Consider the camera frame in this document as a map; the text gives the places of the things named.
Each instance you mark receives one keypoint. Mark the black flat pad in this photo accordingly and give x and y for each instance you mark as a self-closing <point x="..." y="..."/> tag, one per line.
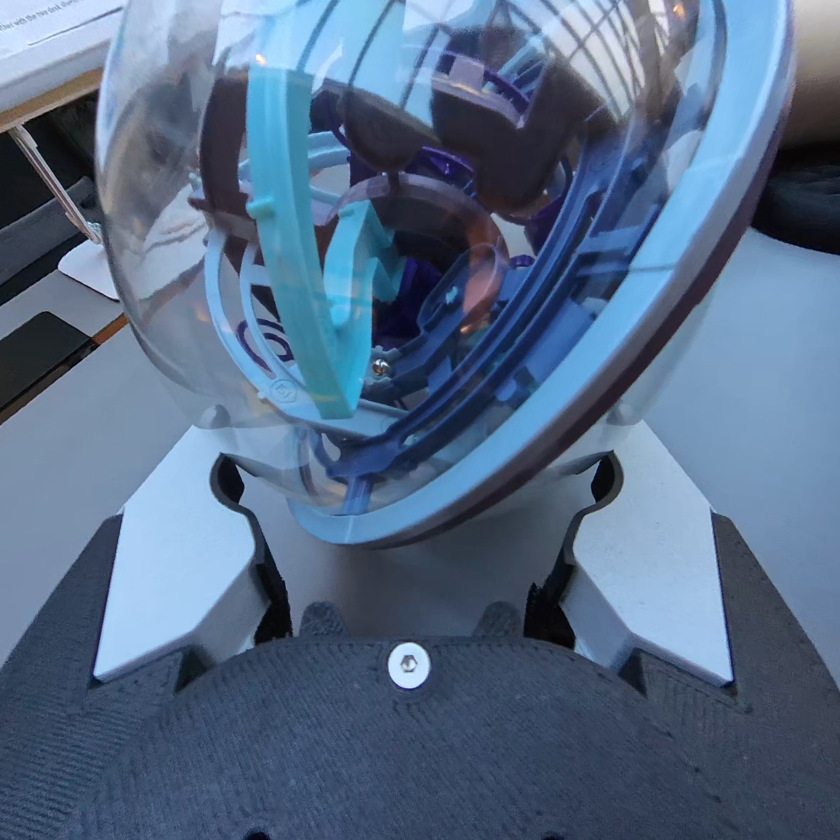
<point x="39" y="354"/>

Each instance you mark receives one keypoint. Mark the printed instruction sheet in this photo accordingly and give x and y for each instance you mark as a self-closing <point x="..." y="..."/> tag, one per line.
<point x="46" y="26"/>

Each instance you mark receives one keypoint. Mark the black wrist rest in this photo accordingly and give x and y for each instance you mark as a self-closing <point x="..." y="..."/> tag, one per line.
<point x="800" y="203"/>

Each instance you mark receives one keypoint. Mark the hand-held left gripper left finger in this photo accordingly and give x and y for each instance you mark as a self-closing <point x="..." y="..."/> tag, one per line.
<point x="177" y="571"/>

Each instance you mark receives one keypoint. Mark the white document stand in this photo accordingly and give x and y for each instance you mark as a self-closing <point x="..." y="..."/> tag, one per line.
<point x="39" y="98"/>

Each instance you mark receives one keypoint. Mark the clear plastic maze ball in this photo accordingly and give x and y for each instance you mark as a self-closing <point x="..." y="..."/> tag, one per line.
<point x="426" y="262"/>

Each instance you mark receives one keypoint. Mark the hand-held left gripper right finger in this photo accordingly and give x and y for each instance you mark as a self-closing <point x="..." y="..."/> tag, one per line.
<point x="656" y="571"/>

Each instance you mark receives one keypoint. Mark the person's right forearm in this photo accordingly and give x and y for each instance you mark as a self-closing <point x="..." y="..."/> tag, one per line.
<point x="817" y="98"/>

